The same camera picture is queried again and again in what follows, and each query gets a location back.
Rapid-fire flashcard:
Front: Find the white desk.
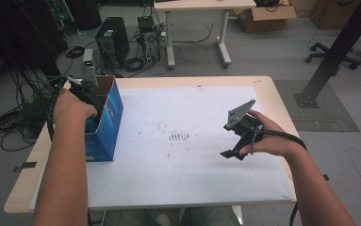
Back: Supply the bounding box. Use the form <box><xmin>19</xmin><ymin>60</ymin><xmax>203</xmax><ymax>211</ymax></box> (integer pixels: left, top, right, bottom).
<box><xmin>153</xmin><ymin>0</ymin><xmax>257</xmax><ymax>70</ymax></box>

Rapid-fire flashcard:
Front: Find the small black cable coil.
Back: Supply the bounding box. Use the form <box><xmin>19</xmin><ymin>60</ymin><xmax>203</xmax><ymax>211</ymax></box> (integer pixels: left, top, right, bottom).
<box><xmin>64</xmin><ymin>46</ymin><xmax>86</xmax><ymax>59</ymax></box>

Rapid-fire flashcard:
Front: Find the open cardboard box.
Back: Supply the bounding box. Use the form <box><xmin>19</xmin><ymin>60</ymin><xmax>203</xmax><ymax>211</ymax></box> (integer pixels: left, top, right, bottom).
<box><xmin>234</xmin><ymin>4</ymin><xmax>298</xmax><ymax>33</ymax></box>

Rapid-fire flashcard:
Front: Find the black office chair base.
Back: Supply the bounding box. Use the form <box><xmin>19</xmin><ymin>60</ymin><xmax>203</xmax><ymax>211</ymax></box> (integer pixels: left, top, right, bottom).
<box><xmin>304</xmin><ymin>41</ymin><xmax>361</xmax><ymax>71</ymax></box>

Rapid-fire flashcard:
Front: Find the blue cardboard box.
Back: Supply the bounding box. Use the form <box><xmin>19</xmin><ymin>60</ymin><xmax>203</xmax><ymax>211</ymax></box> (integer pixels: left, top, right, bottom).
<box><xmin>84</xmin><ymin>74</ymin><xmax>124</xmax><ymax>163</ymax></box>

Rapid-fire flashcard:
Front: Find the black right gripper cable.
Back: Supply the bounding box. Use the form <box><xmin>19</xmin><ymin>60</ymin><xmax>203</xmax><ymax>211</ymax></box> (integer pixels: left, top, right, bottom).
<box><xmin>251</xmin><ymin>125</ymin><xmax>308</xmax><ymax>226</ymax></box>

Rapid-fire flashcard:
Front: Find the white paper sheet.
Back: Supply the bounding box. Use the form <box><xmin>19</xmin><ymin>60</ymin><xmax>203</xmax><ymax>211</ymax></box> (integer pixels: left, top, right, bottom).
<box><xmin>28</xmin><ymin>86</ymin><xmax>295</xmax><ymax>211</ymax></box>

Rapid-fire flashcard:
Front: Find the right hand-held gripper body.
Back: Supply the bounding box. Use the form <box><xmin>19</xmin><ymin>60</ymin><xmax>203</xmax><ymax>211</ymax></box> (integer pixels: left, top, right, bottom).
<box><xmin>223</xmin><ymin>99</ymin><xmax>265</xmax><ymax>143</ymax></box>

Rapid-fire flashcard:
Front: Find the black cable bundle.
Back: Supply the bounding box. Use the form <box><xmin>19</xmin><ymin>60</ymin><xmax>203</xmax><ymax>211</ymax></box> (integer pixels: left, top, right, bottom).
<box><xmin>0</xmin><ymin>69</ymin><xmax>57</xmax><ymax>153</ymax></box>

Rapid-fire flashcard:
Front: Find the person's right hand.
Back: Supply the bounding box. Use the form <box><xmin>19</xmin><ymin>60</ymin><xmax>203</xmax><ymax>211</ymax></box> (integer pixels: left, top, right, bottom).
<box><xmin>238</xmin><ymin>109</ymin><xmax>299</xmax><ymax>158</ymax></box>

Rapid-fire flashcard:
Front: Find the black metal stand post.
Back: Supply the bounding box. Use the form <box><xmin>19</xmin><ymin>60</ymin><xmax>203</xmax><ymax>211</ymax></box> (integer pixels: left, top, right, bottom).
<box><xmin>293</xmin><ymin>0</ymin><xmax>361</xmax><ymax>109</ymax></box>

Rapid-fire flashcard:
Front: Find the black computer tower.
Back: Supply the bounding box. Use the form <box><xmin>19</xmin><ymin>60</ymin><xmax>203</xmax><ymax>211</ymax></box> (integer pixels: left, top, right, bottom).
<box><xmin>94</xmin><ymin>16</ymin><xmax>131</xmax><ymax>65</ymax></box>

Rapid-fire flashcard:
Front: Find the open grey computer case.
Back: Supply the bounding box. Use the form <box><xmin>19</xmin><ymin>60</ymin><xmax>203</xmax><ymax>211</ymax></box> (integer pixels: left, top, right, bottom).
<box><xmin>137</xmin><ymin>15</ymin><xmax>162</xmax><ymax>63</ymax></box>

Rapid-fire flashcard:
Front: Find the closed cardboard box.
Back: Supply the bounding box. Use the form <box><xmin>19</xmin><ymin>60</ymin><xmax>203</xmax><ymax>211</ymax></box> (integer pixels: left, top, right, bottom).
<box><xmin>309</xmin><ymin>0</ymin><xmax>361</xmax><ymax>31</ymax></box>

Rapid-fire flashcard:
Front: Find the dark curtain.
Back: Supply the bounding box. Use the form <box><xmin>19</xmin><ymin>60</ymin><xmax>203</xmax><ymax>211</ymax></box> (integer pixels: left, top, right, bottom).
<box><xmin>0</xmin><ymin>0</ymin><xmax>70</xmax><ymax>73</ymax></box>

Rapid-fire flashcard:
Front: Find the grey floor mat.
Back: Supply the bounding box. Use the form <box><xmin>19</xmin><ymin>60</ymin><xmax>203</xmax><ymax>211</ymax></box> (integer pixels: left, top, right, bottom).
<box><xmin>273</xmin><ymin>79</ymin><xmax>361</xmax><ymax>133</ymax></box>

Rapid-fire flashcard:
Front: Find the person's left hand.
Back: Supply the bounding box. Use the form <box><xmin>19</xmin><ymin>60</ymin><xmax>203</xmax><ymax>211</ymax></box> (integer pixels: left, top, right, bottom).
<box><xmin>53</xmin><ymin>88</ymin><xmax>98</xmax><ymax>127</ymax></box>

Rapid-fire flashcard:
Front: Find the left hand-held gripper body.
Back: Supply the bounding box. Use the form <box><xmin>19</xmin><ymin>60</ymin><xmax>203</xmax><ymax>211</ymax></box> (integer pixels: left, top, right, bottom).
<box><xmin>66</xmin><ymin>48</ymin><xmax>107</xmax><ymax>121</ymax></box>

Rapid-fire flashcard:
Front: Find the black tape strip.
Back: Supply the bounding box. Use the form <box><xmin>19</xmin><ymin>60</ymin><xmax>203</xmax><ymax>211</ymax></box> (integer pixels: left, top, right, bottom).
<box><xmin>12</xmin><ymin>161</ymin><xmax>38</xmax><ymax>173</ymax></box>

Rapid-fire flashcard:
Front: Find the white table leg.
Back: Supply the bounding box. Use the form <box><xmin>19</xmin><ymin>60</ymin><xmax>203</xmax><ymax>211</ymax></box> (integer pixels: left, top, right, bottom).
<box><xmin>230</xmin><ymin>205</ymin><xmax>244</xmax><ymax>226</ymax></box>

